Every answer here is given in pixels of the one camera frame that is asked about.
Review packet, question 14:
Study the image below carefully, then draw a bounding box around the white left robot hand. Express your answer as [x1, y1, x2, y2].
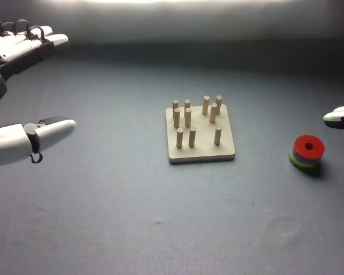
[0, 19, 76, 167]

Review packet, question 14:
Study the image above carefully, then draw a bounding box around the wooden peg block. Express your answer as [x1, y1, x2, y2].
[165, 95, 236, 165]

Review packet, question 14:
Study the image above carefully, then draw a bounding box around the grey table cloth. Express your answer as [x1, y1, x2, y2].
[0, 42, 344, 275]

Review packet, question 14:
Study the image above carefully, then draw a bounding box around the white backdrop panel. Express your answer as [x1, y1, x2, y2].
[0, 0, 344, 45]

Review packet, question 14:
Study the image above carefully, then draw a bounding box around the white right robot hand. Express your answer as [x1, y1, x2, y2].
[323, 99, 344, 130]

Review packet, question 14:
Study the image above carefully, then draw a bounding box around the red stacking ring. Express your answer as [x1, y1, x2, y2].
[292, 135, 325, 159]

